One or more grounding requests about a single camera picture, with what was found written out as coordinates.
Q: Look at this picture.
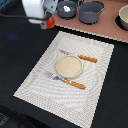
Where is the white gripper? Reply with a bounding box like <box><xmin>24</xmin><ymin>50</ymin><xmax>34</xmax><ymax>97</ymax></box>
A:
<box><xmin>22</xmin><ymin>0</ymin><xmax>58</xmax><ymax>30</ymax></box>

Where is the small grey frying pan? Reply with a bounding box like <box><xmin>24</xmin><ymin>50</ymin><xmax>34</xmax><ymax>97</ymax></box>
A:
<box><xmin>57</xmin><ymin>1</ymin><xmax>77</xmax><ymax>18</ymax></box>

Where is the round beige plate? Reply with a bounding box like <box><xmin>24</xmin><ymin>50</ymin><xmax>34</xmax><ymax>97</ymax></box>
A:
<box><xmin>56</xmin><ymin>55</ymin><xmax>83</xmax><ymax>78</ymax></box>

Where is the large grey cooking pot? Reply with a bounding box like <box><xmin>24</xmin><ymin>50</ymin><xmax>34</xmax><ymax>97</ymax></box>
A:
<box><xmin>79</xmin><ymin>1</ymin><xmax>105</xmax><ymax>24</ymax></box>

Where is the cream bowl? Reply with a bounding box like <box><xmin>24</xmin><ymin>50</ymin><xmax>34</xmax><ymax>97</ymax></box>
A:
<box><xmin>119</xmin><ymin>5</ymin><xmax>128</xmax><ymax>30</ymax></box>

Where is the striped beige placemat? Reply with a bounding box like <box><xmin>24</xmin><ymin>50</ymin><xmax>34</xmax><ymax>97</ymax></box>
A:
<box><xmin>14</xmin><ymin>31</ymin><xmax>114</xmax><ymax>128</ymax></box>

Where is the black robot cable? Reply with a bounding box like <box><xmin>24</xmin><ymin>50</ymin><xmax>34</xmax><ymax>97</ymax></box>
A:
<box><xmin>0</xmin><ymin>13</ymin><xmax>28</xmax><ymax>20</ymax></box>

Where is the fork with wooden handle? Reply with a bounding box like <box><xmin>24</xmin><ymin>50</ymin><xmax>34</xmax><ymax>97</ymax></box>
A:
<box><xmin>44</xmin><ymin>72</ymin><xmax>86</xmax><ymax>89</ymax></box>

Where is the knife with wooden handle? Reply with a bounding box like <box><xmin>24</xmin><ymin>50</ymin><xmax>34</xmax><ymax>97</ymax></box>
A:
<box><xmin>58</xmin><ymin>49</ymin><xmax>98</xmax><ymax>63</ymax></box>

